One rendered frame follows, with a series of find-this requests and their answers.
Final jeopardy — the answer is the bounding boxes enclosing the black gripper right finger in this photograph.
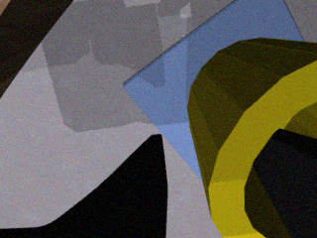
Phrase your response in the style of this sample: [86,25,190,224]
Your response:
[254,128,317,238]

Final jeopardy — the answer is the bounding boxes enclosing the brown wooden plank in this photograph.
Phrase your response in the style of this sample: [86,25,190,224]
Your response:
[0,0,74,98]

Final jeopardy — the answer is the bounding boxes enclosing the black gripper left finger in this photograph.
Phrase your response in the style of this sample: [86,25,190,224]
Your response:
[0,134,167,238]

